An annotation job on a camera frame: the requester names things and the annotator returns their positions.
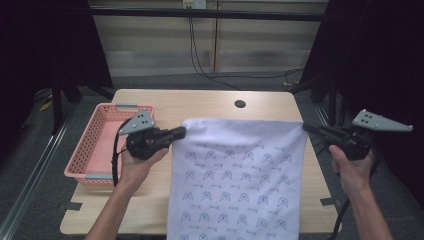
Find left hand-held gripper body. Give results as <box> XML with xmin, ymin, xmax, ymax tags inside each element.
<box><xmin>118</xmin><ymin>109</ymin><xmax>173</xmax><ymax>160</ymax></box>

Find black tape strip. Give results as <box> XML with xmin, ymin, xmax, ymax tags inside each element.
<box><xmin>319</xmin><ymin>197</ymin><xmax>343</xmax><ymax>207</ymax></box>
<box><xmin>57</xmin><ymin>201</ymin><xmax>83</xmax><ymax>212</ymax></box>

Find black floor cables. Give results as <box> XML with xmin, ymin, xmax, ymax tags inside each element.
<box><xmin>308</xmin><ymin>93</ymin><xmax>347</xmax><ymax>158</ymax></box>

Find pink plastic basket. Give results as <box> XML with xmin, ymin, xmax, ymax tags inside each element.
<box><xmin>63</xmin><ymin>102</ymin><xmax>156</xmax><ymax>187</ymax></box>

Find person's right hand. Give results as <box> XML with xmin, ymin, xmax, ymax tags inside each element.
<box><xmin>328</xmin><ymin>144</ymin><xmax>375</xmax><ymax>198</ymax></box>

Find black power cable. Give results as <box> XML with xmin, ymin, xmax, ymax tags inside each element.
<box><xmin>190</xmin><ymin>8</ymin><xmax>305</xmax><ymax>81</ymax></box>
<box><xmin>188</xmin><ymin>8</ymin><xmax>242</xmax><ymax>91</ymax></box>

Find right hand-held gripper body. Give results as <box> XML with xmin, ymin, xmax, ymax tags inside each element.
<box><xmin>317</xmin><ymin>109</ymin><xmax>414</xmax><ymax>162</ymax></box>

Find dark curtain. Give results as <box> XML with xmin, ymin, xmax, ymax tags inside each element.
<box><xmin>0</xmin><ymin>0</ymin><xmax>115</xmax><ymax>161</ymax></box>
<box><xmin>299</xmin><ymin>0</ymin><xmax>424</xmax><ymax>211</ymax></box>

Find yellow object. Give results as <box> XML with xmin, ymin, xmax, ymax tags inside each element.
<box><xmin>38</xmin><ymin>99</ymin><xmax>54</xmax><ymax>113</ymax></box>

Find left hand-held gripper cable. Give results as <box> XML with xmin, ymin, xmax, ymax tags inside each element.
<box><xmin>111</xmin><ymin>119</ymin><xmax>133</xmax><ymax>188</ymax></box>

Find white wall socket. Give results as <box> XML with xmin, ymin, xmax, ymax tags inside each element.
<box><xmin>182</xmin><ymin>0</ymin><xmax>208</xmax><ymax>10</ymax></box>

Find white patterned cloth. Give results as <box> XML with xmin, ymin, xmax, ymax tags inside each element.
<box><xmin>166</xmin><ymin>117</ymin><xmax>309</xmax><ymax>240</ymax></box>

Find black metal stand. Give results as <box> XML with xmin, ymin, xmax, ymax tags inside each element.
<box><xmin>288</xmin><ymin>73</ymin><xmax>338</xmax><ymax>129</ymax></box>
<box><xmin>49</xmin><ymin>74</ymin><xmax>116</xmax><ymax>136</ymax></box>

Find black horizontal bar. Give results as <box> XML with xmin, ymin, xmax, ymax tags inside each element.
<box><xmin>89</xmin><ymin>7</ymin><xmax>326</xmax><ymax>23</ymax></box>

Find person's left hand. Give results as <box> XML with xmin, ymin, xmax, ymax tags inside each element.
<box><xmin>118</xmin><ymin>144</ymin><xmax>170</xmax><ymax>195</ymax></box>

